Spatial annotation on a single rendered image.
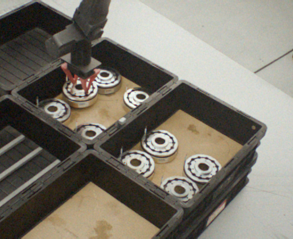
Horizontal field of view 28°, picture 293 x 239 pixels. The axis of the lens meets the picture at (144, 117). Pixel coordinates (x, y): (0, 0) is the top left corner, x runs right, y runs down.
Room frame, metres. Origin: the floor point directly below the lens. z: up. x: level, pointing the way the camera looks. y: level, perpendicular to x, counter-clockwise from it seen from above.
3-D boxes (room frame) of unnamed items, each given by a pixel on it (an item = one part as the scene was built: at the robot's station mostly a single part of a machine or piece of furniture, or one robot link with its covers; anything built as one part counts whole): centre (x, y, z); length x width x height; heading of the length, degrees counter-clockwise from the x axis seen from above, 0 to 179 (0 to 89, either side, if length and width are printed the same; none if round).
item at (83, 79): (1.33, 0.19, 0.93); 0.07 x 0.07 x 0.09; 56
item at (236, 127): (1.14, -0.11, 0.87); 0.40 x 0.30 x 0.11; 147
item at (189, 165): (1.10, -0.17, 0.86); 0.10 x 0.10 x 0.01
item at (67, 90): (1.33, 0.20, 0.88); 0.10 x 0.10 x 0.01
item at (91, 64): (1.33, 0.20, 1.00); 0.10 x 0.07 x 0.07; 56
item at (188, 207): (1.14, -0.11, 0.92); 0.40 x 0.30 x 0.02; 147
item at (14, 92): (1.30, 0.14, 0.92); 0.40 x 0.30 x 0.02; 147
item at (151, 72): (1.30, 0.14, 0.87); 0.40 x 0.30 x 0.11; 147
